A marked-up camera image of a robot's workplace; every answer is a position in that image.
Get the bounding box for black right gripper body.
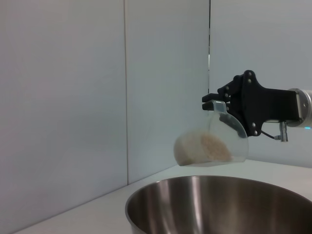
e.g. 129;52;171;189
231;70;302;137

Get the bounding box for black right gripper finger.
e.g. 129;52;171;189
201;72;245;103
201;97;247;135

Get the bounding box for clear plastic measuring cup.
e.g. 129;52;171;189
173;99;250;167

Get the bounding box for large stainless steel bowl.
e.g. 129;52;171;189
125;175;312;234

